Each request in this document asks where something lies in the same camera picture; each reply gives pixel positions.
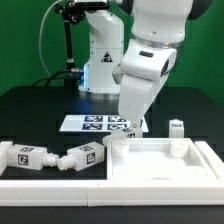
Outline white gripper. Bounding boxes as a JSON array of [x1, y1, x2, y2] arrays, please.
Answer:
[[118, 61, 169, 129]]

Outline white square tabletop tray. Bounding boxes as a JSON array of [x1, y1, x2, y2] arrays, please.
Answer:
[[107, 138, 217, 182]]

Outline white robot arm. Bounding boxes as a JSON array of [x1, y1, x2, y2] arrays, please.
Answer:
[[74, 0, 213, 128]]

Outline white paper tag sheet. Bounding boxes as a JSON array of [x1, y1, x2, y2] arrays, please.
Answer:
[[59, 114, 149, 133]]

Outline white U-shaped fence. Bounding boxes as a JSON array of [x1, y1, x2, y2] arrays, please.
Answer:
[[0, 141, 224, 206]]

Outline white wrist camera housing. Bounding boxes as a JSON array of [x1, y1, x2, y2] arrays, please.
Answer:
[[121, 39, 177, 81]]

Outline black cables at base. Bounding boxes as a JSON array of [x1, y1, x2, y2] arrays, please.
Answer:
[[32, 67, 84, 87]]

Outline black camera stand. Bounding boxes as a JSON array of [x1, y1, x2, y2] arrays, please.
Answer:
[[55, 0, 84, 90]]

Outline white cable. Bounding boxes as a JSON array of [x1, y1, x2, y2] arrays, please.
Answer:
[[38, 0, 64, 78]]

